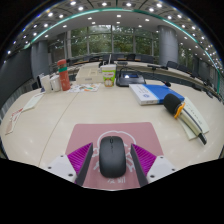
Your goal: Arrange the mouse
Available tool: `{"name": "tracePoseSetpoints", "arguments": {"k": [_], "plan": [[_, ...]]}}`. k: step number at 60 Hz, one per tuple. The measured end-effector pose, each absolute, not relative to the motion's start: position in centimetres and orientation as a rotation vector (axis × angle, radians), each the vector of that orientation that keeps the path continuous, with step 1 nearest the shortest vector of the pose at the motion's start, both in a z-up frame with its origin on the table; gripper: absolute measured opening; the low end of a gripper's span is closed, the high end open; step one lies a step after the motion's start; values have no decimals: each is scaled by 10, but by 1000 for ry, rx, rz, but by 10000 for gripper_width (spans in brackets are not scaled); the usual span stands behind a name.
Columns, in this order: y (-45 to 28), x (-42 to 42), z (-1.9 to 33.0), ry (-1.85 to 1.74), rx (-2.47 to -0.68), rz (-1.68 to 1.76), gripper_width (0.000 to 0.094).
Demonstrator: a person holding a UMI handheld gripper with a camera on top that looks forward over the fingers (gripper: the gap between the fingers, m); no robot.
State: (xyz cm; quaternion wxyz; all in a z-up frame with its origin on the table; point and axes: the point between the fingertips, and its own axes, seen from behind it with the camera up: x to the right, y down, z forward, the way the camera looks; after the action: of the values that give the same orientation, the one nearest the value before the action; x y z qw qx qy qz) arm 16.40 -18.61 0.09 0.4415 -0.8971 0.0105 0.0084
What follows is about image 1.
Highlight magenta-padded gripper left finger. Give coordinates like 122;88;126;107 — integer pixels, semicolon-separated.
46;142;95;187

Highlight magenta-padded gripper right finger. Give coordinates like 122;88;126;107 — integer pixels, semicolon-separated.
130;143;177;188

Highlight dark grey computer mouse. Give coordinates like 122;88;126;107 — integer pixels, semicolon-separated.
98;135;127;179

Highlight pink mouse pad with drawing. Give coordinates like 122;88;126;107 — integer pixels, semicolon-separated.
64;121;165;190

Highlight white booklet with green edge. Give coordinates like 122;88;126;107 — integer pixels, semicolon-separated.
178;96;211;141

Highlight red and white brochure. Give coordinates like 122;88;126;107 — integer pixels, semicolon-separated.
4;107;24;136

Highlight white paper booklet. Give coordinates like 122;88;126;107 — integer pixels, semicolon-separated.
21;92;45;113

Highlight blue and white book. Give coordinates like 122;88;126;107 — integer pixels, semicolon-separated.
128;83;185;106

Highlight colourful sticker leaflet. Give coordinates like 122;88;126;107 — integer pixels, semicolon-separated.
67;82;101;93

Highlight white lidded mug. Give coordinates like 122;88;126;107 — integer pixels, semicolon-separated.
49;74;62;93

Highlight tall white paper cup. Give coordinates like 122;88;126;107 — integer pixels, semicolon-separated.
39;74;53;94

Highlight red drink bottle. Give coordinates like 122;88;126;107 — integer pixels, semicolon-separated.
56;58;72;92

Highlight long curved conference table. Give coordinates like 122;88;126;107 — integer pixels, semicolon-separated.
76;60;221;98

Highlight black conference microphone unit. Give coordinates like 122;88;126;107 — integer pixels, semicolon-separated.
115;66;172;88

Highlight beige cardboard box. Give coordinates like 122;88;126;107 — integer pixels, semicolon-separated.
75;67;105;85

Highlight green-lidded drink cup with straw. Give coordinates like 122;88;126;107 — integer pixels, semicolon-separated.
100;54;118;88

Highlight dark office chairs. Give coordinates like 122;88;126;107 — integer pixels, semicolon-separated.
68;53;214;84

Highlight ceiling lights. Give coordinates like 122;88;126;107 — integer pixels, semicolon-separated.
3;0;224;64

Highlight handheld microphone with orange ring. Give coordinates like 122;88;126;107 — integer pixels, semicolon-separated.
162;93;208;146

